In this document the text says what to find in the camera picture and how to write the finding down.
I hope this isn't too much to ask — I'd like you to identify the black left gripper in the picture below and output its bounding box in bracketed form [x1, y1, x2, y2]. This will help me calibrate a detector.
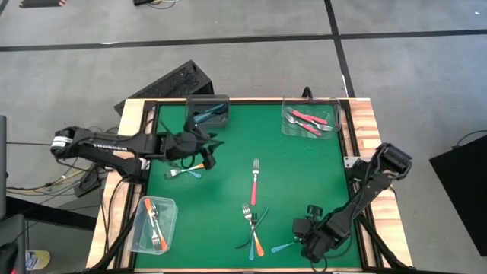
[167, 135, 225, 171]

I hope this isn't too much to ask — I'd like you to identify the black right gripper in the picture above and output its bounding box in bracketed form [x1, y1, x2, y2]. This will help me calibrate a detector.
[292, 218, 336, 264]

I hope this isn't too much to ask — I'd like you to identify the grey tinted plastic container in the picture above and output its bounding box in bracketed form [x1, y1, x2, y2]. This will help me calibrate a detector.
[184, 94, 231, 129]

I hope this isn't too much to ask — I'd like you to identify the green table mat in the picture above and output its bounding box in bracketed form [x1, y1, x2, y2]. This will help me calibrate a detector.
[135, 102, 362, 269]

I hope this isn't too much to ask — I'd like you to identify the clear plastic container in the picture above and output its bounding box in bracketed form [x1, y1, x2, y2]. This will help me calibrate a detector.
[128, 195, 179, 256]
[281, 95, 342, 140]

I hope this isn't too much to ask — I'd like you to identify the black perforated computer case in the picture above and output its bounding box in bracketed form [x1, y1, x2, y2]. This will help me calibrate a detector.
[113, 59, 215, 116]

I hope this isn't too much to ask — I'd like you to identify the black stand foot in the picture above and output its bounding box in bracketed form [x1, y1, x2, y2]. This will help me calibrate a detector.
[74, 163, 111, 199]

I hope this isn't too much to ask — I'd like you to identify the black flat panel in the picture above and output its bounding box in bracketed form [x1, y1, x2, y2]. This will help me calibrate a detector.
[428, 135, 487, 258]

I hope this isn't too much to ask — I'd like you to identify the black floor beam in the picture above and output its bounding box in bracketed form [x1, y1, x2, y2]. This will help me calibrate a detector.
[5, 196, 98, 232]

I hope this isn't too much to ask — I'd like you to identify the yellow and white bag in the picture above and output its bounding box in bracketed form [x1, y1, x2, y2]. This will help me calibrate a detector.
[24, 249, 51, 272]

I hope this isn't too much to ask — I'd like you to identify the black and orange bar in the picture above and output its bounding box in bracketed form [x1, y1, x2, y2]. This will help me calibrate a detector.
[18, 0, 68, 8]

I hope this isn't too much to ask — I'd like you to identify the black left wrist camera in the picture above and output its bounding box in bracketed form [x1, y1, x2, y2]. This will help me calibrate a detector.
[183, 120, 209, 142]

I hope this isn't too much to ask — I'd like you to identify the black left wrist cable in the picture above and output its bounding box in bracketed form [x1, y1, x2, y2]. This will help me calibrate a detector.
[180, 154, 197, 170]

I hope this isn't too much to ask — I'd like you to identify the wooden table with black frame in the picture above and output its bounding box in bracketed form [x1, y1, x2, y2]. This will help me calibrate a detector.
[85, 97, 415, 274]

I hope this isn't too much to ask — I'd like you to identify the yellow floor cable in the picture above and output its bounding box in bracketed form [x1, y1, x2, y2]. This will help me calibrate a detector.
[49, 167, 92, 187]

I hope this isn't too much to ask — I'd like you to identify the black device with cables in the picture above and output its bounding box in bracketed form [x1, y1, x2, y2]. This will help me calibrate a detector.
[132, 0, 180, 9]

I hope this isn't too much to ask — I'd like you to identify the grey post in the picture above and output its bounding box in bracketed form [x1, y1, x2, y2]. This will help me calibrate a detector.
[0, 115, 8, 221]

